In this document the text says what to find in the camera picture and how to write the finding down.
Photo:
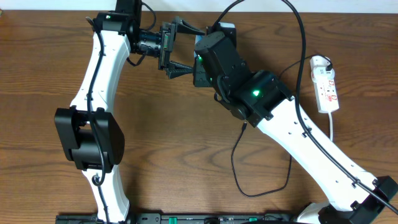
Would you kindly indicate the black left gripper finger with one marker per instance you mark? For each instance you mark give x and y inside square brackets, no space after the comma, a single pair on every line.
[175,69]
[185,28]

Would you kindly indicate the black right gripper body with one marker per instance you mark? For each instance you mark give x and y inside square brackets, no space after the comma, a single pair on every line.
[199,76]

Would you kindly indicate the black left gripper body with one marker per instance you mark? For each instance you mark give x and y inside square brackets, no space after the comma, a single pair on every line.
[165,45]

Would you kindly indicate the blue screen smartphone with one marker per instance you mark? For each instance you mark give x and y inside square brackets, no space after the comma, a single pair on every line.
[197,39]

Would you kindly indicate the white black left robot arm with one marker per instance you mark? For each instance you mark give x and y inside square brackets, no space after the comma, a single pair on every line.
[89,134]

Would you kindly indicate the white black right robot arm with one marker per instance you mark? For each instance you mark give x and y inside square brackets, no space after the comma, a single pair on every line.
[353,194]

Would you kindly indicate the white USB charger plug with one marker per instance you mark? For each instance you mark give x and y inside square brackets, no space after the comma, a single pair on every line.
[320,74]

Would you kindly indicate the white power strip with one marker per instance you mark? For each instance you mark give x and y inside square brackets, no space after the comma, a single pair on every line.
[325,92]

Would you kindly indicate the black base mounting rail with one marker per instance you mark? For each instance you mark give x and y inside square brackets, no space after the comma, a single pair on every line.
[158,218]

